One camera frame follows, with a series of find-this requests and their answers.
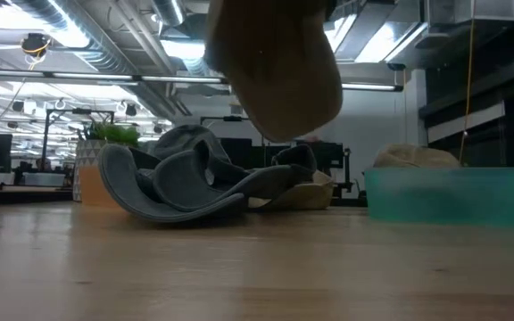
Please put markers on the black ceiling fixture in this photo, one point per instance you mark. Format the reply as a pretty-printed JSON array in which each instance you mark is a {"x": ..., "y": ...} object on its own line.
[{"x": 35, "y": 43}]

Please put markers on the silver ventilation duct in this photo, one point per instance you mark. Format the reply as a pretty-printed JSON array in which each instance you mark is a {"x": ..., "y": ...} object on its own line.
[{"x": 105, "y": 53}]

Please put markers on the potted plant in patterned pot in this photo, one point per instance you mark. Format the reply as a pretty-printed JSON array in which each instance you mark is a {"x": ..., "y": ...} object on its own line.
[{"x": 92, "y": 151}]

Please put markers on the long light bar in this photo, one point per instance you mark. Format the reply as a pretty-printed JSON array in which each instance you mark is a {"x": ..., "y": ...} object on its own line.
[{"x": 105, "y": 76}]

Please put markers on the green translucent plastic bin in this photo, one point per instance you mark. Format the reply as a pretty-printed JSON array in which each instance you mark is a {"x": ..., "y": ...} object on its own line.
[{"x": 444, "y": 196}]

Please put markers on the black stand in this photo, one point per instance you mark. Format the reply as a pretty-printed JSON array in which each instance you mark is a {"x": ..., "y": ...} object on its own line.
[{"x": 347, "y": 178}]

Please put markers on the black rig frame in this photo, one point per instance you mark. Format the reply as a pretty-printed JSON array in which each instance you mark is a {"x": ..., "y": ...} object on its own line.
[
  {"x": 80, "y": 111},
  {"x": 228, "y": 118}
]

